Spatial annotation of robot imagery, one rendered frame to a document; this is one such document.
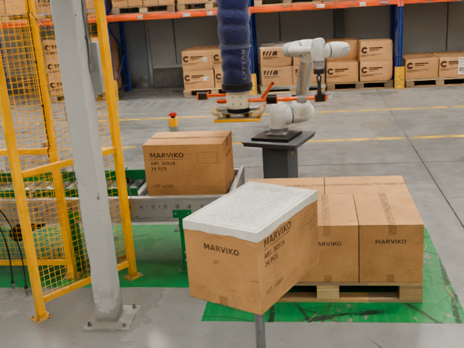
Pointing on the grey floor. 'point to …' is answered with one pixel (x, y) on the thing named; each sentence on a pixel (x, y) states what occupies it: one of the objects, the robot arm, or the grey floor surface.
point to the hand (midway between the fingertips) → (319, 96)
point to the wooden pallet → (409, 290)
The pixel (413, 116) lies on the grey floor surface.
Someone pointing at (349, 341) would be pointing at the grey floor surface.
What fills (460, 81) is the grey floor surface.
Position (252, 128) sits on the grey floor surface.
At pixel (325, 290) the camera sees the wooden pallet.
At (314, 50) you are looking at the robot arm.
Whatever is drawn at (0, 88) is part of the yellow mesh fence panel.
